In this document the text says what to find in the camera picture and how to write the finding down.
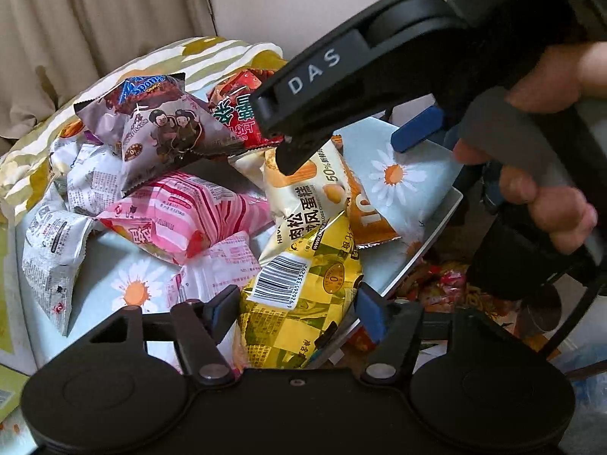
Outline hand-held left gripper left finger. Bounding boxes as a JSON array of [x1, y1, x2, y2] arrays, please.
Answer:
[[85, 286, 241, 386]]

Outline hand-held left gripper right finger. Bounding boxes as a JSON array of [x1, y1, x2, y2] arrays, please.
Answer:
[[355, 282, 510, 386]]

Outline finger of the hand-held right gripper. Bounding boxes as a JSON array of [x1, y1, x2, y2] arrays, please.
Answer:
[[249, 24, 508, 174], [390, 107, 463, 153]]

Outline yellow checked snack packet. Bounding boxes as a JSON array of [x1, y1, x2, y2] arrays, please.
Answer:
[[234, 211, 366, 370]]

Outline cream cake snack packet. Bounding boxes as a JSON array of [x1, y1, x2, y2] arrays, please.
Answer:
[[232, 137, 366, 271]]

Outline daisy print storage box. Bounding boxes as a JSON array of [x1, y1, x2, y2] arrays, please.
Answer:
[[14, 118, 465, 375]]

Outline green print storage box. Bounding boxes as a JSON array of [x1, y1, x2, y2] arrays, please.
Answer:
[[0, 209, 36, 437]]

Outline person's right hand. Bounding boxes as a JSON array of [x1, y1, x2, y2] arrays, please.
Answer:
[[453, 40, 607, 254]]

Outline pale pink snack packet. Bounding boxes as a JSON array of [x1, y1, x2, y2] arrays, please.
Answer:
[[178, 232, 261, 304]]

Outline red snack packet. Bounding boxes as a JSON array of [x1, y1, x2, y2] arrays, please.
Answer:
[[207, 69, 285, 152]]

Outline pile of red yellow packets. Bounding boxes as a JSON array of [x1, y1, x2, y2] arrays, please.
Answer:
[[398, 260, 522, 342]]

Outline orange snack packet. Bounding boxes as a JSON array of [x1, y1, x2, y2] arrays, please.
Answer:
[[332, 135, 401, 247]]

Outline pink striped snack packet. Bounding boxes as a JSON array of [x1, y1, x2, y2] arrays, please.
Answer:
[[95, 171, 276, 266]]

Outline purple monkey print snack packet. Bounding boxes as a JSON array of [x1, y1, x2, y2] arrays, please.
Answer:
[[75, 72, 247, 197]]

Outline white printed snack packet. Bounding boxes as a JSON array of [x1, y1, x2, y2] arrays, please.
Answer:
[[21, 199, 96, 337], [50, 142, 129, 216]]

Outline beige curtain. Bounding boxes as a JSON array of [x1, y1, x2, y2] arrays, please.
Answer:
[[0, 0, 216, 152]]

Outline striped floral blanket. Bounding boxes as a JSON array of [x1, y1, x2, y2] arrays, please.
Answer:
[[0, 35, 290, 228]]

